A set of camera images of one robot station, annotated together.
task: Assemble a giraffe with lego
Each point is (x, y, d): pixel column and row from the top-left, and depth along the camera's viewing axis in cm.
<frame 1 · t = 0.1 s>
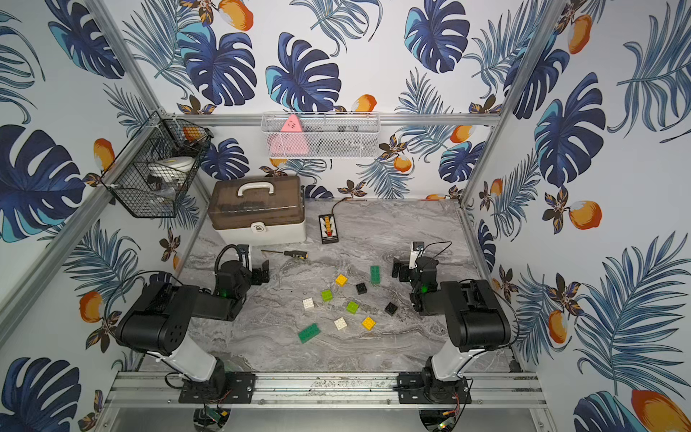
left hand: (252, 257, 95), fingers open
right hand: (410, 257, 97), fingers open
black remote control box: (328, 231, 111), on the table
yellow handled screwdriver: (293, 253, 104), on the table
dark green long lego upper: (375, 274, 98), point 2 cm above the table
dark green long lego lower: (309, 333, 85), on the table
yellow lego upper: (341, 280, 97), point 2 cm above the table
yellow lego lower: (369, 323, 87), on the table
lime lego left: (327, 295, 94), on the table
lime lego right: (353, 307, 90), point 2 cm above the table
white lego left: (308, 302, 92), on the table
cream lego lower: (340, 323, 87), on the table
black lego right: (390, 309, 89), point 2 cm above the table

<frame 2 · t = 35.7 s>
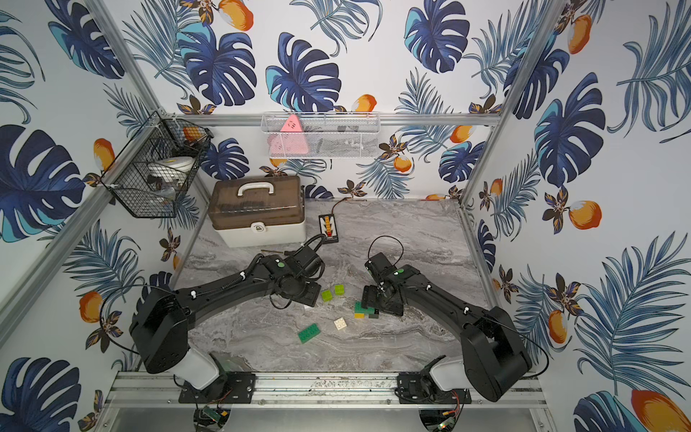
left hand: (310, 293, 83), fingers open
right hand: (374, 305, 85), fingers open
dark green long lego upper: (359, 309, 87), point 5 cm above the table
lime lego right: (339, 289, 95), on the table
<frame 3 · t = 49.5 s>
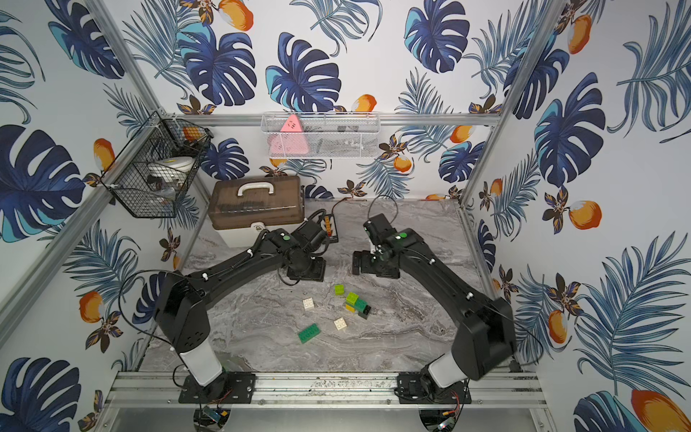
left hand: (317, 272, 83), fingers open
right hand: (369, 268, 82), fingers open
dark green long lego upper: (360, 305, 87), point 5 cm above the table
yellow lego upper: (349, 308, 90), point 2 cm above the table
lime lego left: (352, 298, 85), point 8 cm above the table
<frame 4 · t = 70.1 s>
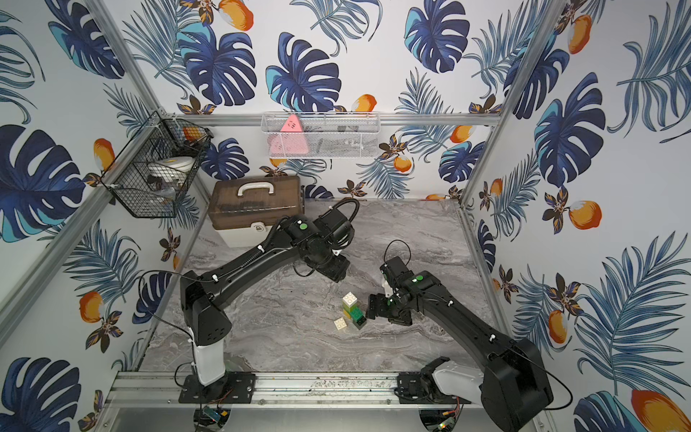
left hand: (336, 266, 77), fingers open
right hand: (378, 315, 80), fingers open
white lego left: (350, 300, 81), point 12 cm above the table
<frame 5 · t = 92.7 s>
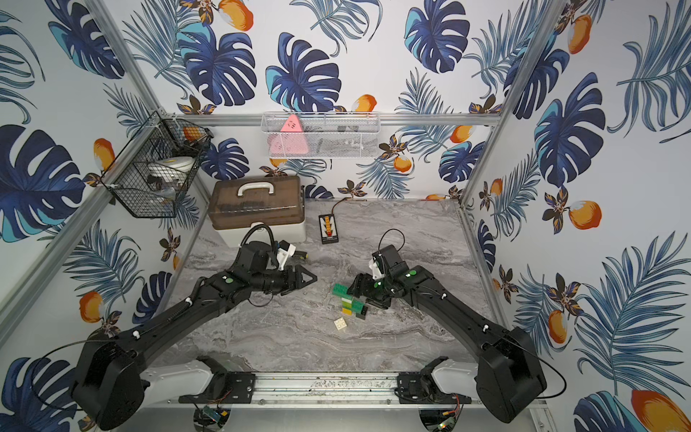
left hand: (311, 277, 76), fingers open
right hand: (356, 293, 81), fingers open
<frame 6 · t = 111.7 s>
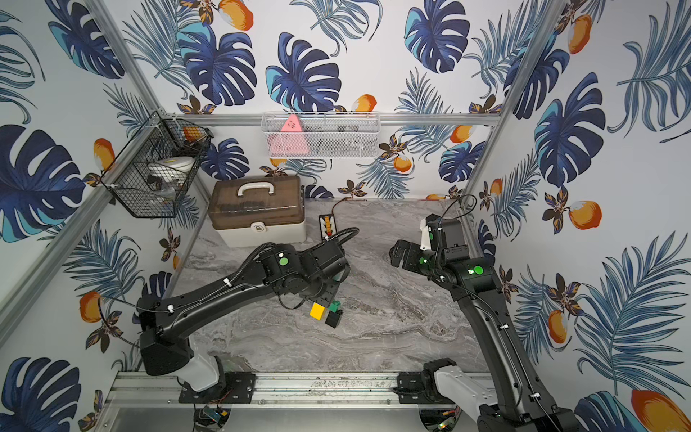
left hand: (329, 288, 70), fingers open
right hand: (405, 252, 72), fingers open
yellow lego upper: (317, 311, 72), point 18 cm above the table
